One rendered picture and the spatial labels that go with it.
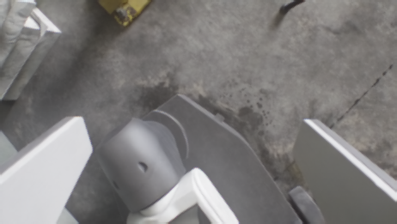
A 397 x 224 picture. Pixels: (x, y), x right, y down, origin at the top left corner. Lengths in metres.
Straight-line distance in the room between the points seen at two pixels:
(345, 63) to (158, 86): 0.67
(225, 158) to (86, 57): 0.66
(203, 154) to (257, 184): 0.17
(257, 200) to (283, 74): 0.42
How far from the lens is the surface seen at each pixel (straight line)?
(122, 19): 0.84
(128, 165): 0.41
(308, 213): 0.67
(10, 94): 1.12
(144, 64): 0.77
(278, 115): 0.74
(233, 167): 0.57
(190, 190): 0.41
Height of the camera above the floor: 0.71
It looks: 83 degrees down
